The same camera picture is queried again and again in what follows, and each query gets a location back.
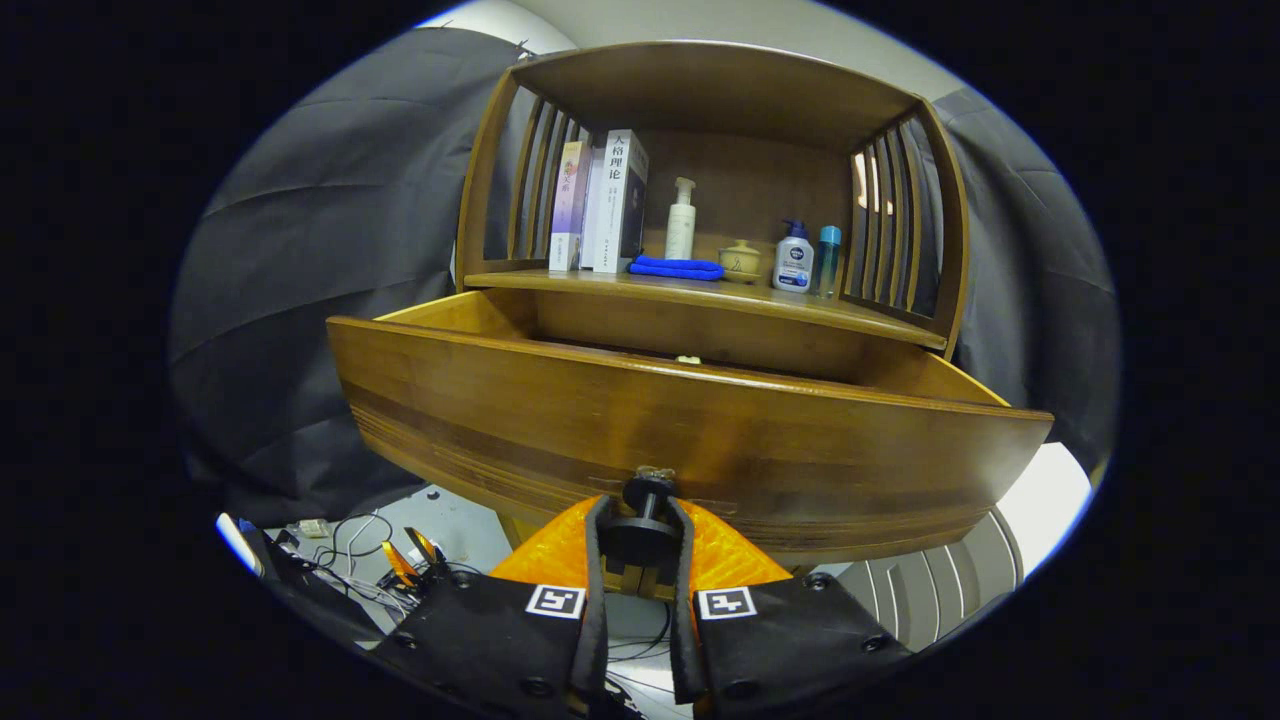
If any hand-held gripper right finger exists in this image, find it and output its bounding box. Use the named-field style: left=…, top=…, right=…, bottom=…
left=664, top=495, right=913, bottom=720

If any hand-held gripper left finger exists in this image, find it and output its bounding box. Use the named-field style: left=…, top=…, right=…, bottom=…
left=372, top=495, right=613, bottom=720

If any wooden drawer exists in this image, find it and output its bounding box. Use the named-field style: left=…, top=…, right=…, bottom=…
left=326, top=288, right=1056, bottom=569

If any wooden countertop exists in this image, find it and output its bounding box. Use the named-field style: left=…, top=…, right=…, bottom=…
left=465, top=268, right=949, bottom=351

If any wooden cabinet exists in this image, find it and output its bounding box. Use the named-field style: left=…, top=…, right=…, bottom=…
left=455, top=40, right=971, bottom=601

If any orange black tool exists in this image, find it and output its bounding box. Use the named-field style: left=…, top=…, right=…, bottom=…
left=383, top=527, right=448, bottom=593

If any grey ribbed object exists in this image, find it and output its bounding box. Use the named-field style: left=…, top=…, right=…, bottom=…
left=835, top=508, right=1023, bottom=653

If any folded blue cloth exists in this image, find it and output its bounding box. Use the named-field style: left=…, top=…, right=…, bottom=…
left=628, top=254, right=726, bottom=282

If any yellow lidded teacup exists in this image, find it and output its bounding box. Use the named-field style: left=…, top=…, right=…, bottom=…
left=719, top=239, right=763, bottom=285

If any white bottle with blue cap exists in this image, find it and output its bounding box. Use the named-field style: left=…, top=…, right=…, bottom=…
left=772, top=218, right=815, bottom=294

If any white table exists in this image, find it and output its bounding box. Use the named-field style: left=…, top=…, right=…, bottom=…
left=985, top=443, right=1093, bottom=581

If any teal bottle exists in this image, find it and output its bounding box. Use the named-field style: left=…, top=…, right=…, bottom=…
left=813, top=225, right=843, bottom=299

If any white pump bottle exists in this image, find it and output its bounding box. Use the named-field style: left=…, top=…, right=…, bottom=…
left=664, top=177, right=698, bottom=261

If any white book with dark cover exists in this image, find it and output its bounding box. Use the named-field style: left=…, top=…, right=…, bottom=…
left=582, top=128, right=651, bottom=275

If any black backdrop cloth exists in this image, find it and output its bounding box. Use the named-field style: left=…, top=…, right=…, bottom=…
left=168, top=25, right=1121, bottom=526

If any pink purple book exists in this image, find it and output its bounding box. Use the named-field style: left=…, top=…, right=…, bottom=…
left=548, top=140, right=594, bottom=273

